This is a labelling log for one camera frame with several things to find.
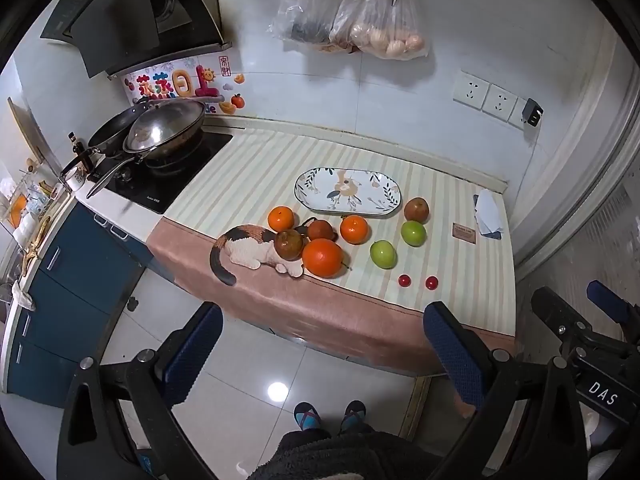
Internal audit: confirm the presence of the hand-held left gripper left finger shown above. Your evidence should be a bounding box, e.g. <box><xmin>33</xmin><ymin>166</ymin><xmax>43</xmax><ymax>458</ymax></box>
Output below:
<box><xmin>56</xmin><ymin>301</ymin><xmax>224</xmax><ymax>480</ymax></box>

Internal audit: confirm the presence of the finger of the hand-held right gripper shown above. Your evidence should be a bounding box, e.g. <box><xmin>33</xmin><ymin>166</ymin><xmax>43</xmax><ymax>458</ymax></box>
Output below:
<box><xmin>586</xmin><ymin>280</ymin><xmax>640</xmax><ymax>333</ymax></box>
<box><xmin>531</xmin><ymin>286</ymin><xmax>601</xmax><ymax>348</ymax></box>

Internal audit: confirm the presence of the dark red apple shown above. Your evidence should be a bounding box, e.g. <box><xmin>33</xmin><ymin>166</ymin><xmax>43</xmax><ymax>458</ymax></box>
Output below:
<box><xmin>306</xmin><ymin>220</ymin><xmax>335</xmax><ymax>242</ymax></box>

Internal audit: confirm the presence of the red apple with yellow patches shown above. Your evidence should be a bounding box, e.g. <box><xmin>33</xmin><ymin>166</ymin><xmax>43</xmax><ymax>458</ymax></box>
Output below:
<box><xmin>273</xmin><ymin>230</ymin><xmax>305</xmax><ymax>261</ymax></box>

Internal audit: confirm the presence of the black plug adapter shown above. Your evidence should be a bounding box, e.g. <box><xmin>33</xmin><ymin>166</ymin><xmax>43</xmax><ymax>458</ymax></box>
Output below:
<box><xmin>521</xmin><ymin>98</ymin><xmax>546</xmax><ymax>127</ymax></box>

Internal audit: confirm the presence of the glass pan lid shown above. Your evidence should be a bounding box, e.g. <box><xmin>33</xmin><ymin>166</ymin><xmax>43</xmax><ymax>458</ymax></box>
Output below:
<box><xmin>123</xmin><ymin>106</ymin><xmax>173</xmax><ymax>153</ymax></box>

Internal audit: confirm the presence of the black frying pan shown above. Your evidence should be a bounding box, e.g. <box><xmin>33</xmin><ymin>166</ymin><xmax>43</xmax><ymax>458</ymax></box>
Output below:
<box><xmin>60</xmin><ymin>106</ymin><xmax>151</xmax><ymax>182</ymax></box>

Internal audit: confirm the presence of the floral oval ceramic plate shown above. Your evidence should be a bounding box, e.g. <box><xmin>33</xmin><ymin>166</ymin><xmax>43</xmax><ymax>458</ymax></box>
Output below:
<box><xmin>293</xmin><ymin>166</ymin><xmax>404</xmax><ymax>217</ymax></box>

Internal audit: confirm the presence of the colourful wall sticker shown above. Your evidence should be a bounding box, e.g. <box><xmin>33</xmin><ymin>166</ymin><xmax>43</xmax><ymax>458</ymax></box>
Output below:
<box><xmin>122</xmin><ymin>55</ymin><xmax>246</xmax><ymax>116</ymax></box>

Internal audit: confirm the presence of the plastic bag with dark items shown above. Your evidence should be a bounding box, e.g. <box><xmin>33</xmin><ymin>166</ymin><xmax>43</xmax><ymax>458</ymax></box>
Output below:
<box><xmin>270</xmin><ymin>0</ymin><xmax>353</xmax><ymax>53</ymax></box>

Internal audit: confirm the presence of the small orange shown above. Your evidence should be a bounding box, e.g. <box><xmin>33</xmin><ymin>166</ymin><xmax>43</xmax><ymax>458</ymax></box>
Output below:
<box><xmin>267</xmin><ymin>206</ymin><xmax>296</xmax><ymax>233</ymax></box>
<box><xmin>340</xmin><ymin>215</ymin><xmax>370</xmax><ymax>245</ymax></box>

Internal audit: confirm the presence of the white rag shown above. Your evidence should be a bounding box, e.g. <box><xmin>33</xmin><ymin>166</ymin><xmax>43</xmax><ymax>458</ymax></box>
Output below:
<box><xmin>12</xmin><ymin>280</ymin><xmax>37</xmax><ymax>311</ymax></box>

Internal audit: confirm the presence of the black range hood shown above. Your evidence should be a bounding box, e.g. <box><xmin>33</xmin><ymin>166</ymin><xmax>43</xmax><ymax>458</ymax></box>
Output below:
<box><xmin>40</xmin><ymin>0</ymin><xmax>233</xmax><ymax>80</ymax></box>

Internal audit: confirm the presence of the dark fleece clothing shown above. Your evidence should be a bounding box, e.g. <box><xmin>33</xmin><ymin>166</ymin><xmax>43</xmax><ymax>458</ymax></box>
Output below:
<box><xmin>260</xmin><ymin>429</ymin><xmax>442</xmax><ymax>480</ymax></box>

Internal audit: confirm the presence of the wooden plank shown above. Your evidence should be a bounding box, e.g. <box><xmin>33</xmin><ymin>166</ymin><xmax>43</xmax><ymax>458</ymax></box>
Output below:
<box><xmin>397</xmin><ymin>375</ymin><xmax>432</xmax><ymax>441</ymax></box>

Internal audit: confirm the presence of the banana peel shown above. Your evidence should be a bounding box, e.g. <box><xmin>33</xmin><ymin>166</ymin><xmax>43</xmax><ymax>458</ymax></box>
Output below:
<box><xmin>20</xmin><ymin>215</ymin><xmax>53</xmax><ymax>276</ymax></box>

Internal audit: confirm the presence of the clear bag with orange item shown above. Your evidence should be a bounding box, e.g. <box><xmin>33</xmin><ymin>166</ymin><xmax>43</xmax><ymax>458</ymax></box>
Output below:
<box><xmin>0</xmin><ymin>180</ymin><xmax>46</xmax><ymax>241</ymax></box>

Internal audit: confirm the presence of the steel wok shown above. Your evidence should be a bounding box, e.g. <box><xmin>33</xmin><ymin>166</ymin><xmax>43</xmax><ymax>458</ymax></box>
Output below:
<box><xmin>86</xmin><ymin>99</ymin><xmax>207</xmax><ymax>199</ymax></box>

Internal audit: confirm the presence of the white wall socket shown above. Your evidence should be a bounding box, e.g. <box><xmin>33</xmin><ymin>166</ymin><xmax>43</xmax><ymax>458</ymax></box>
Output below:
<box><xmin>482</xmin><ymin>84</ymin><xmax>521</xmax><ymax>122</ymax></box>
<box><xmin>452</xmin><ymin>71</ymin><xmax>492</xmax><ymax>111</ymax></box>

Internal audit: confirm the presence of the large orange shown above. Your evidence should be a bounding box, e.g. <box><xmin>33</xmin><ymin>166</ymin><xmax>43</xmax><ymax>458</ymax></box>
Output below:
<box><xmin>301</xmin><ymin>238</ymin><xmax>345</xmax><ymax>279</ymax></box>

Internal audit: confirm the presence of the plastic bag of eggs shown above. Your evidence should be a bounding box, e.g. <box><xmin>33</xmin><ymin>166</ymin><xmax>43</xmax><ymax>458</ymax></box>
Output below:
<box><xmin>330</xmin><ymin>0</ymin><xmax>431</xmax><ymax>61</ymax></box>

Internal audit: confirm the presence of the cutting board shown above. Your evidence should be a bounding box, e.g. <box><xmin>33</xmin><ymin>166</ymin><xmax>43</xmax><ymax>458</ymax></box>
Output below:
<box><xmin>6</xmin><ymin>97</ymin><xmax>48</xmax><ymax>161</ymax></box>

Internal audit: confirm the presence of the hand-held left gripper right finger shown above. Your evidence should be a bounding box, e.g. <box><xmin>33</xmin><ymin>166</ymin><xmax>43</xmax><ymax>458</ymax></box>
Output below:
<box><xmin>423</xmin><ymin>301</ymin><xmax>592</xmax><ymax>480</ymax></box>

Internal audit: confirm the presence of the striped cat print tablecloth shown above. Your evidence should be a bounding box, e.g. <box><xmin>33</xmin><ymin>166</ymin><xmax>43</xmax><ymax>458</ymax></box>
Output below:
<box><xmin>146</xmin><ymin>127</ymin><xmax>518</xmax><ymax>376</ymax></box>

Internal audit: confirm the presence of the blue kitchen cabinet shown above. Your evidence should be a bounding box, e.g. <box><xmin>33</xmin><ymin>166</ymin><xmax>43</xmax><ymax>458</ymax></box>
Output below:
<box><xmin>0</xmin><ymin>200</ymin><xmax>156</xmax><ymax>408</ymax></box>

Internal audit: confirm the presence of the person's right hand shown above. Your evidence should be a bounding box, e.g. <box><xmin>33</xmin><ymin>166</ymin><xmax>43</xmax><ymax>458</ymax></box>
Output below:
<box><xmin>581</xmin><ymin>411</ymin><xmax>640</xmax><ymax>480</ymax></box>

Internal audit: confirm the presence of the green apple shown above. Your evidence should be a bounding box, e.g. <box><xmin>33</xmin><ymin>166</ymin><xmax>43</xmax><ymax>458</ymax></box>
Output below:
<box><xmin>370</xmin><ymin>240</ymin><xmax>397</xmax><ymax>269</ymax></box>
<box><xmin>400</xmin><ymin>220</ymin><xmax>427</xmax><ymax>247</ymax></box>

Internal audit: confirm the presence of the white paper packet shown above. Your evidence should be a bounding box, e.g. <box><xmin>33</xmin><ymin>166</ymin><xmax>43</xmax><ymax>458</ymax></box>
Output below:
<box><xmin>473</xmin><ymin>192</ymin><xmax>505</xmax><ymax>237</ymax></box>

